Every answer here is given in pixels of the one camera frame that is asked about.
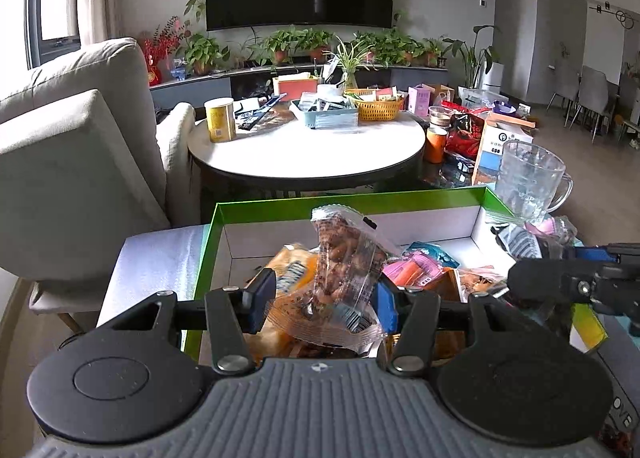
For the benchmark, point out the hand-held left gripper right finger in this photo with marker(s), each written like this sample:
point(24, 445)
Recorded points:
point(386, 308)

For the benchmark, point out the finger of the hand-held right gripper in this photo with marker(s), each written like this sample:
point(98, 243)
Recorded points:
point(540, 280)
point(595, 254)

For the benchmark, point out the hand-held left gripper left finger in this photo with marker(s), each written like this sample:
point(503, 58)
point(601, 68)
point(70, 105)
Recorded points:
point(260, 300)

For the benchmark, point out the black white striped packet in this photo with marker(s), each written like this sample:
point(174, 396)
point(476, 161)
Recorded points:
point(517, 243)

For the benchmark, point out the pink sausage snack packet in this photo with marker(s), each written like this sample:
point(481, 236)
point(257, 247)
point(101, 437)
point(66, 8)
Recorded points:
point(415, 272)

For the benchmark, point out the clear nut snack packet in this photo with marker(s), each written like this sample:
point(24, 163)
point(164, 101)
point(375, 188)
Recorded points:
point(340, 258)

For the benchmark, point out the green cardboard box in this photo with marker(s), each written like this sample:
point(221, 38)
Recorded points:
point(425, 227)

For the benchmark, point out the pink clear wrapper packet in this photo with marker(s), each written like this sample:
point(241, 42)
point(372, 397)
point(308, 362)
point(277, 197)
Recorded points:
point(542, 227)

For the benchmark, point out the orange round-ball snack packet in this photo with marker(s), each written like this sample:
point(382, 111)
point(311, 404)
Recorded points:
point(300, 263)

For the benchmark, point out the clear glass pitcher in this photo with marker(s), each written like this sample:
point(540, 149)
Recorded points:
point(530, 177)

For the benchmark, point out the blue white carton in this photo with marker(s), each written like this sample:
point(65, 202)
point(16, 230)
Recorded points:
point(492, 152)

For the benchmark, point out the round white table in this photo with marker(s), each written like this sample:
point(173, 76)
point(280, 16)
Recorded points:
point(310, 147)

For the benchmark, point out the grey dining chair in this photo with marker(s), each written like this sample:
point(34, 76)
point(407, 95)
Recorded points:
point(595, 92)
point(565, 85)

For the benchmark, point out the red snack bag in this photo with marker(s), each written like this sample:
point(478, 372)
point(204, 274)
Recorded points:
point(465, 135)

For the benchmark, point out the orange cylinder can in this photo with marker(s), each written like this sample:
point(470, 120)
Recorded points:
point(436, 145)

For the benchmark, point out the purple bag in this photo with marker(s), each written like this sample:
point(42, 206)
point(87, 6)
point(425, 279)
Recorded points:
point(504, 108)

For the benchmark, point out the white plush cushion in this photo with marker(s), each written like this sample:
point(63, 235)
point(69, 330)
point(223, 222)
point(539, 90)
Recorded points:
point(175, 147)

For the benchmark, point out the dark glossy dried-fruit bag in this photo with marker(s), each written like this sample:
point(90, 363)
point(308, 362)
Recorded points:
point(622, 444)

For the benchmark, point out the yellow can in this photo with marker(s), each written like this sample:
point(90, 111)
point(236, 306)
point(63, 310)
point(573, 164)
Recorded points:
point(220, 120)

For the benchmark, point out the clear plastic cup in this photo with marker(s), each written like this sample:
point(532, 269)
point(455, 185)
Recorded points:
point(440, 116)

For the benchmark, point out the clear plastic bag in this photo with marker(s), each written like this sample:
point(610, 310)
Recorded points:
point(475, 97)

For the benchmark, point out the blue grey plastic basket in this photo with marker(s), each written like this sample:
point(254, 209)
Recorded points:
point(325, 115)

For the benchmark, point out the orange woven basket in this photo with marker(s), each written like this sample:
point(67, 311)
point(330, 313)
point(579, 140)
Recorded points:
point(375, 107)

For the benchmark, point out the tall plant in white pot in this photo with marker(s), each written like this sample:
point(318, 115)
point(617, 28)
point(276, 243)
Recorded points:
point(492, 75)

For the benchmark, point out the pink purple box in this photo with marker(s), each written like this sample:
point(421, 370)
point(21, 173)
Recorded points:
point(420, 98)

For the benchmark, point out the orange box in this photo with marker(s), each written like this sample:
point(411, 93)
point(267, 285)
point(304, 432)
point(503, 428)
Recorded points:
point(295, 90)

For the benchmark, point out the grey television cabinet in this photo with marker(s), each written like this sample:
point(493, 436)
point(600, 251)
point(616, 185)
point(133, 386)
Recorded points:
point(200, 87)

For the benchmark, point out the beige fabric sofa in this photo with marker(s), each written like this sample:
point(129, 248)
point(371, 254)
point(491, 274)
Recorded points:
point(75, 162)

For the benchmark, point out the spider plant in vase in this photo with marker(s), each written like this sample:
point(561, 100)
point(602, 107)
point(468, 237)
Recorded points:
point(347, 57)

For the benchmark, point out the green potted plant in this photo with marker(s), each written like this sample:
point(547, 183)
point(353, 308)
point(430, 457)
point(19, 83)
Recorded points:
point(390, 45)
point(295, 40)
point(434, 50)
point(202, 52)

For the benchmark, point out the red flower decoration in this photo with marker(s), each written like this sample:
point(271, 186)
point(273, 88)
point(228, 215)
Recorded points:
point(160, 50)

